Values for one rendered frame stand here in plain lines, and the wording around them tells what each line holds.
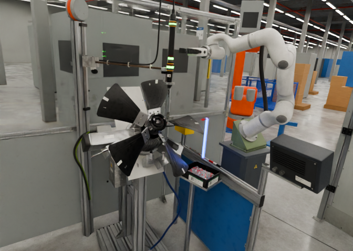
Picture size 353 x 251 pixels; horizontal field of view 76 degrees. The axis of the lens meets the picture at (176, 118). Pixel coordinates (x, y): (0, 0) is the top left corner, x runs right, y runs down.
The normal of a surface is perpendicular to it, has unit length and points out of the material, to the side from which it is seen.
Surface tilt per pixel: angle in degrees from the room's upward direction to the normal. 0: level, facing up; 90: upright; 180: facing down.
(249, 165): 90
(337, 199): 90
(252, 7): 90
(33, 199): 90
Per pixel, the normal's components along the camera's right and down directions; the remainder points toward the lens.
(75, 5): 0.92, 0.16
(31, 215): 0.54, 0.26
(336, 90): -0.72, 0.15
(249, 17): -0.30, 0.24
